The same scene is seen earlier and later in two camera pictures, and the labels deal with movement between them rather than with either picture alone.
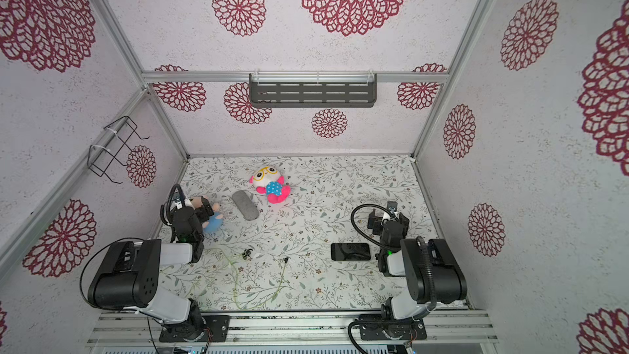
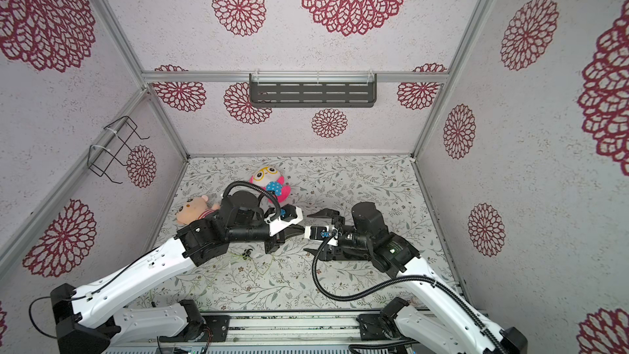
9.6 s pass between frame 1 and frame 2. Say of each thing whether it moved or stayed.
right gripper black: moved
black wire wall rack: stayed
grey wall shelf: stayed
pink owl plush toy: stayed
